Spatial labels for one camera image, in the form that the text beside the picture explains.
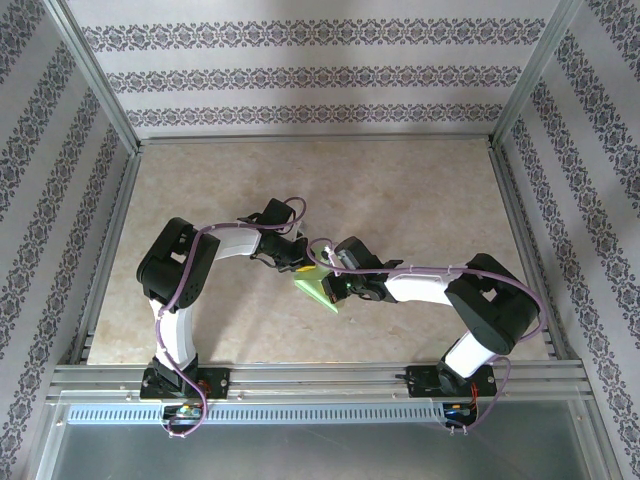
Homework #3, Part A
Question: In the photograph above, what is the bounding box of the shiny metal sheet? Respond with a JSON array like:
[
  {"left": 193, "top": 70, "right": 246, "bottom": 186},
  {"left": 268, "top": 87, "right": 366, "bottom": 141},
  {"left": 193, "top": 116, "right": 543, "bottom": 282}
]
[{"left": 35, "top": 402, "right": 607, "bottom": 480}]

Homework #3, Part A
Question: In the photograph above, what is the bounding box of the left small circuit board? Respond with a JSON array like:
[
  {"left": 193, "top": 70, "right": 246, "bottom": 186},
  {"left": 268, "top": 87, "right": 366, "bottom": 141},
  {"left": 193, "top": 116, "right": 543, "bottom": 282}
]
[{"left": 162, "top": 404, "right": 204, "bottom": 421}]

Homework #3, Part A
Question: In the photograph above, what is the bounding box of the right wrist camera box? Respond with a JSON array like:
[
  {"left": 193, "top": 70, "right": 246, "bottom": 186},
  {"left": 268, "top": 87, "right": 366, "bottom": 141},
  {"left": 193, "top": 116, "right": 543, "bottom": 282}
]
[{"left": 333, "top": 236, "right": 381, "bottom": 272}]

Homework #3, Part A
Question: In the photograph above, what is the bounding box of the long aluminium mounting rail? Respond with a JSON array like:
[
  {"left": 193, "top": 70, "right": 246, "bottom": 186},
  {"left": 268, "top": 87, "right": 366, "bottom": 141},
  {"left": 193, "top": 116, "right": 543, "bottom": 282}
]
[{"left": 44, "top": 362, "right": 599, "bottom": 404}]

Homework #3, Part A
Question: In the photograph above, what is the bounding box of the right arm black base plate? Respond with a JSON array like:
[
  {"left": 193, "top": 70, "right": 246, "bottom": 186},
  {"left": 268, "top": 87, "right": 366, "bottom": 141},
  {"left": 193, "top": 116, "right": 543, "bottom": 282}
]
[{"left": 406, "top": 364, "right": 498, "bottom": 399}]

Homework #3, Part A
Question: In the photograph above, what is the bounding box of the aluminium back rail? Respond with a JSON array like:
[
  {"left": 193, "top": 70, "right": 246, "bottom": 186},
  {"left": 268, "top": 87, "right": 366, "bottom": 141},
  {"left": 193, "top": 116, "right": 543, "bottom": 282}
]
[{"left": 135, "top": 131, "right": 497, "bottom": 147}]

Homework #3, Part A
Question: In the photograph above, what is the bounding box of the grey slotted cable duct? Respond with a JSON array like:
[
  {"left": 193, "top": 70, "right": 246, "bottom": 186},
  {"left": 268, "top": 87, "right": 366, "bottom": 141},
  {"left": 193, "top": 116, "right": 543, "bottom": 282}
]
[{"left": 66, "top": 403, "right": 447, "bottom": 426}]

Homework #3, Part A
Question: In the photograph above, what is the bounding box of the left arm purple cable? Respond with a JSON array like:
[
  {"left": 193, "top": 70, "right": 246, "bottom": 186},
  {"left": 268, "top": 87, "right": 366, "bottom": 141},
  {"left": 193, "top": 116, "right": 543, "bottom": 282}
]
[{"left": 157, "top": 195, "right": 307, "bottom": 440}]

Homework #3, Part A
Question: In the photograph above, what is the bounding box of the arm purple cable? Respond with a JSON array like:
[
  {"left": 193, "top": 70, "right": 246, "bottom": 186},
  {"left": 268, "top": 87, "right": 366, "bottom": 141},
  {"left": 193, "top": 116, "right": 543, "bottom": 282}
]
[
  {"left": 157, "top": 195, "right": 307, "bottom": 440},
  {"left": 305, "top": 238, "right": 547, "bottom": 435}
]

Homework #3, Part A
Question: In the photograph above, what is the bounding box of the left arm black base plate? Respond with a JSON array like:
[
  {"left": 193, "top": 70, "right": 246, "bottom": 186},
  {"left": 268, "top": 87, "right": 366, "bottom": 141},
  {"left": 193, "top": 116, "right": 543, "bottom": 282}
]
[{"left": 139, "top": 366, "right": 232, "bottom": 401}]

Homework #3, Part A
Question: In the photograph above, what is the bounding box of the right aluminium side rail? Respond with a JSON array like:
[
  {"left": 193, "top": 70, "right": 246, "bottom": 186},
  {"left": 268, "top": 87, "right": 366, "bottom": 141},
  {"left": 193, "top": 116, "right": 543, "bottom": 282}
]
[{"left": 486, "top": 139, "right": 574, "bottom": 362}]

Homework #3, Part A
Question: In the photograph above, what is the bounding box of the aluminium side rail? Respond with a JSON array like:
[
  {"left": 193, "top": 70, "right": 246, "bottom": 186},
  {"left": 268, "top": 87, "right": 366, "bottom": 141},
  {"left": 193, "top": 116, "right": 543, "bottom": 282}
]
[
  {"left": 69, "top": 144, "right": 144, "bottom": 366},
  {"left": 486, "top": 139, "right": 574, "bottom": 362}
]

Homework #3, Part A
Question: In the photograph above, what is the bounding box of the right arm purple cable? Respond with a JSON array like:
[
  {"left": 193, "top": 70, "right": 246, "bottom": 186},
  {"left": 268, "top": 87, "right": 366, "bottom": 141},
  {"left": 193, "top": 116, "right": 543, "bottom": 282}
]
[{"left": 305, "top": 238, "right": 547, "bottom": 435}]

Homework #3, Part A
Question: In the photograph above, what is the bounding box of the left aluminium side rail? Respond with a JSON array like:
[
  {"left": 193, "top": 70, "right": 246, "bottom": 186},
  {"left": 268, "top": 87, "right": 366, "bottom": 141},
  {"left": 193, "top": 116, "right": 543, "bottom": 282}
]
[{"left": 69, "top": 144, "right": 144, "bottom": 366}]

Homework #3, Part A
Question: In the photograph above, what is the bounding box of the left aluminium frame post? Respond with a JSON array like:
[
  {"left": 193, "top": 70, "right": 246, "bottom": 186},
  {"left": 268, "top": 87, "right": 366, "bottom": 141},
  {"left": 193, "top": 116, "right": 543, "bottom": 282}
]
[{"left": 42, "top": 0, "right": 144, "bottom": 154}]

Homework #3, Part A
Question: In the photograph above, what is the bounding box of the aluminium frame post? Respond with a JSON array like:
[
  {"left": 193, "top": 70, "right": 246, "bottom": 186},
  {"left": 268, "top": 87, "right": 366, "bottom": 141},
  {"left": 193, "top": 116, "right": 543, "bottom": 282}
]
[
  {"left": 489, "top": 0, "right": 586, "bottom": 151},
  {"left": 42, "top": 0, "right": 144, "bottom": 154}
]

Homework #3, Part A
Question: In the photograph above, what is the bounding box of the right aluminium frame post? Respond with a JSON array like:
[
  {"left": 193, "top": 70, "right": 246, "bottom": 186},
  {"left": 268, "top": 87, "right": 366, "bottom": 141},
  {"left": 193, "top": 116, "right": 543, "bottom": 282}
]
[{"left": 489, "top": 0, "right": 586, "bottom": 151}]

